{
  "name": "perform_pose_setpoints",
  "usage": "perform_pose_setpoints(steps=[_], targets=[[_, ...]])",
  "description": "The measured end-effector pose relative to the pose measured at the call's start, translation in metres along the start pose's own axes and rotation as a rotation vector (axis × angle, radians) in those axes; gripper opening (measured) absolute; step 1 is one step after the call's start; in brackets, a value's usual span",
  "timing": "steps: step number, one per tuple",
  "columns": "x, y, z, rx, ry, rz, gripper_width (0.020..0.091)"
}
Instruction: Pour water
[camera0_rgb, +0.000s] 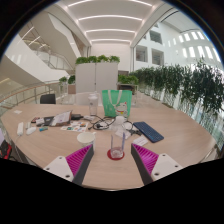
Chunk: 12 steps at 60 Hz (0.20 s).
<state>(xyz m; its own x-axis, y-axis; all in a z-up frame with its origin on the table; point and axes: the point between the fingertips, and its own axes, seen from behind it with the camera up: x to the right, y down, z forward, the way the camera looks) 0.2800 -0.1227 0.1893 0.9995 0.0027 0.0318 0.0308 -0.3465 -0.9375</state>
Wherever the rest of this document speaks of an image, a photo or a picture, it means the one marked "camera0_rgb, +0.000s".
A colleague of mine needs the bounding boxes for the ceiling light strips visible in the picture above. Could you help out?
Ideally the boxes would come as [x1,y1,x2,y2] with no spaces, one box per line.
[66,0,144,44]

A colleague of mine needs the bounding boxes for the low shelf with plants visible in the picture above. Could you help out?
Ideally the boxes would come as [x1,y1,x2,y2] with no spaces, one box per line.
[117,73,139,96]

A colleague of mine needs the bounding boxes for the row of green hedge plants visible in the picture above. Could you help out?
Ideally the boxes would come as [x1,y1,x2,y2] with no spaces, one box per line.
[129,59,224,134]

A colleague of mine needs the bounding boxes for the white cabinet with plants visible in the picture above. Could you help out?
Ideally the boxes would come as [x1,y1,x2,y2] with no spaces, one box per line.
[74,54,121,94]

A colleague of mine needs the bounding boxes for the black power adapter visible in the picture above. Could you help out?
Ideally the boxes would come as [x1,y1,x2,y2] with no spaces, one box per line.
[70,113,84,121]

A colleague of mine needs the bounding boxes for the white staircase glass railing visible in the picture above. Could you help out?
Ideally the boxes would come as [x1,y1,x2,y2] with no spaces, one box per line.
[19,29,74,73]

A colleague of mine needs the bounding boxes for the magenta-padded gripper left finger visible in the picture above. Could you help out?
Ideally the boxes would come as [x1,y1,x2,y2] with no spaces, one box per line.
[43,143,95,187]

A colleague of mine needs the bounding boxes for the dark blue keyboard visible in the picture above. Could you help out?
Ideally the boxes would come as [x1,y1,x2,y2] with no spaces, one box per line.
[132,121,165,144]

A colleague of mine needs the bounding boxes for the black office chair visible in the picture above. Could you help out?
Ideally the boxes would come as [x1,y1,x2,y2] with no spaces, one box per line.
[39,93,57,105]

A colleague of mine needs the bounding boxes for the black cables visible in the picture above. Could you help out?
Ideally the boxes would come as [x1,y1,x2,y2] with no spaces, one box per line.
[88,114,116,131]

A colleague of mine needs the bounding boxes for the red and black chair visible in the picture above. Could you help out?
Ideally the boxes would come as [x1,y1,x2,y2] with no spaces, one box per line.
[0,139,14,160]

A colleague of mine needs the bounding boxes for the open paper booklet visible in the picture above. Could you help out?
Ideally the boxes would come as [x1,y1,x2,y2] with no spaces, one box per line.
[49,110,73,128]

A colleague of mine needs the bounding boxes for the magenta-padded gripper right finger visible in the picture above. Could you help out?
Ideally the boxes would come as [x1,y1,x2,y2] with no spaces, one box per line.
[130,143,184,186]

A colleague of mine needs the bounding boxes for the clear plastic water bottle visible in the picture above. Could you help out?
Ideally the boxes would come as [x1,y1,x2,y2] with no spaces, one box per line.
[109,115,127,160]

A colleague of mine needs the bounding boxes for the green tote bag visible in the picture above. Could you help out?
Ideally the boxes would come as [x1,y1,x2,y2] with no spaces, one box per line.
[101,89,133,118]

